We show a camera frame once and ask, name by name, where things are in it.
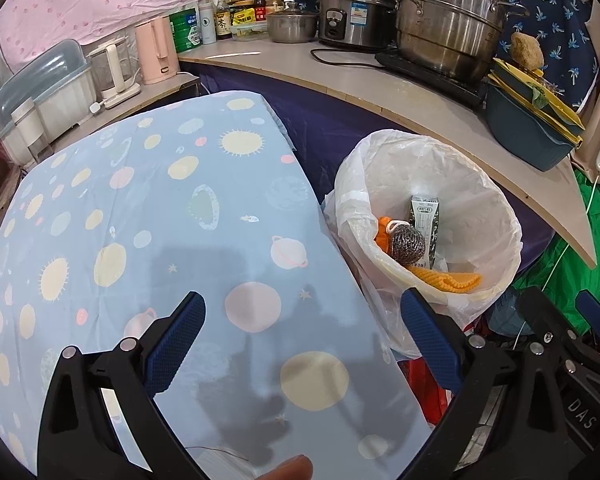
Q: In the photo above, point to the orange plastic snack bag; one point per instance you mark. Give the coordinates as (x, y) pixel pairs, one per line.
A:
(381, 235)

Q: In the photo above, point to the person's left hand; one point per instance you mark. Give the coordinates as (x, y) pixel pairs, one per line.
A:
(290, 470)

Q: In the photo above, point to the white dish box grey lid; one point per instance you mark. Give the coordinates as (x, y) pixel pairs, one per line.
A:
(45, 70)

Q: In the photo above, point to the pink dotted cloth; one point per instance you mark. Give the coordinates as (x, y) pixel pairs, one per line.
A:
(105, 0)

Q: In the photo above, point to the steel rice cooker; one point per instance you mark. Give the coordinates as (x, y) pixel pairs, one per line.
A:
(355, 15)

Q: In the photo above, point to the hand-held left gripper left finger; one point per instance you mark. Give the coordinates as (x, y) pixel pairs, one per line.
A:
(175, 340)

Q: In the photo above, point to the green cloth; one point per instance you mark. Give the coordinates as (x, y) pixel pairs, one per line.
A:
(570, 275)

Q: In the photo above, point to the large steel steamer pot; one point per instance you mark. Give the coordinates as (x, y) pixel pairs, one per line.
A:
(445, 35)

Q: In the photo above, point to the grey white milk carton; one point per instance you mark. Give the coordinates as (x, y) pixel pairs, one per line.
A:
(425, 220)

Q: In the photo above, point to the white power plug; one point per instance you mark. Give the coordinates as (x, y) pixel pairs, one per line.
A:
(96, 108)

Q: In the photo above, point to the brown loofah sponge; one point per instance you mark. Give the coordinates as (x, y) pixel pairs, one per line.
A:
(526, 50)

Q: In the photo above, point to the dark navy cloth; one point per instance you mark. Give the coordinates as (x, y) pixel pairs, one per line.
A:
(320, 125)

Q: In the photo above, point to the wooden counter shelf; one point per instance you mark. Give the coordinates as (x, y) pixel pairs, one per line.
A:
(290, 70)

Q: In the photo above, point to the dark bottle white label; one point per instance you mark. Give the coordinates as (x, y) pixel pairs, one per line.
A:
(222, 22)

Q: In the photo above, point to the pump bottle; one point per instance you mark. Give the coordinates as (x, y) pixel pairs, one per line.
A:
(276, 5)

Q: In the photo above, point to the glass electric kettle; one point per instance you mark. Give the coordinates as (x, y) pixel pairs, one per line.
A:
(111, 67)

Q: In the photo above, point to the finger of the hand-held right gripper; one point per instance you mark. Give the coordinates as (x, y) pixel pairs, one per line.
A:
(594, 312)
(545, 315)

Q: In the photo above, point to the clear container yellow label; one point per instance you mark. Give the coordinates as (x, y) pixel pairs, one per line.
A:
(242, 20)

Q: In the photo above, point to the red white package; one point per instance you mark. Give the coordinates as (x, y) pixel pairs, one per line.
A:
(425, 390)

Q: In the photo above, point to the black induction cooker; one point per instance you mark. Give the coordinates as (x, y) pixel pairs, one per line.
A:
(420, 67)

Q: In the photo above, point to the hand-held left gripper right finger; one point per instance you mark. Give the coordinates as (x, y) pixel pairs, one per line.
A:
(430, 340)

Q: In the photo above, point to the dark sauce bottle red label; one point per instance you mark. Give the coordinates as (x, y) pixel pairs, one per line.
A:
(259, 10)

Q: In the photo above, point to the orange foam fruit net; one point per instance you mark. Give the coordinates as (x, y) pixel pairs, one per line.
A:
(445, 280)

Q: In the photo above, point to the small steel pot with lid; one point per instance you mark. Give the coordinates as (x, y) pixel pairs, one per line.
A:
(290, 27)

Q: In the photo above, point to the steel wool scrubber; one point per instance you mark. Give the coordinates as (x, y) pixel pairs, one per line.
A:
(409, 242)

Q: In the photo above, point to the green tin can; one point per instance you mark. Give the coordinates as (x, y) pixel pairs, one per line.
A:
(185, 32)

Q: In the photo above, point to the trash bin with white bag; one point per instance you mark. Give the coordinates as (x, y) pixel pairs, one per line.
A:
(430, 170)

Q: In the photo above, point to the blue printed cloth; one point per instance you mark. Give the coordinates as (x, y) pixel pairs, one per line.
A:
(555, 15)

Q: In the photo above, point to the blue dotted tablecloth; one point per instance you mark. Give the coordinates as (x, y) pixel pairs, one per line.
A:
(180, 200)

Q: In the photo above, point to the pink electric kettle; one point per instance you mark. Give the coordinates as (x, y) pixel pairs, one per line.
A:
(152, 50)

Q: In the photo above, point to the white cylindrical cup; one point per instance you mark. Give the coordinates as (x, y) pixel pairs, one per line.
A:
(27, 130)

